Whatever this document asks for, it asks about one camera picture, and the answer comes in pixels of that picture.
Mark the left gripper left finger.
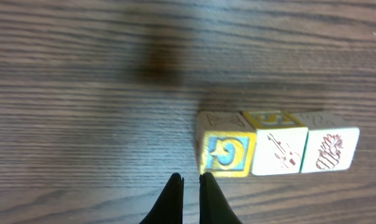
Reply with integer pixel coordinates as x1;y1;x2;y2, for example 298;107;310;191
140;173;184;224

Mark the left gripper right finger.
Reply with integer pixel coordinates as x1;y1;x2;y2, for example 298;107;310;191
199;172;242;224

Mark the yellow top wooden block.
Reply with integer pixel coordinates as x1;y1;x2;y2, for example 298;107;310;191
195;111;256;177

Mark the beige drawing wooden block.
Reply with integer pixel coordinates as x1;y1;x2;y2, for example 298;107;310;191
242;110;308;176

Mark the green letter B block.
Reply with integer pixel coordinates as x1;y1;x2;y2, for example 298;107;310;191
293;111;360;173

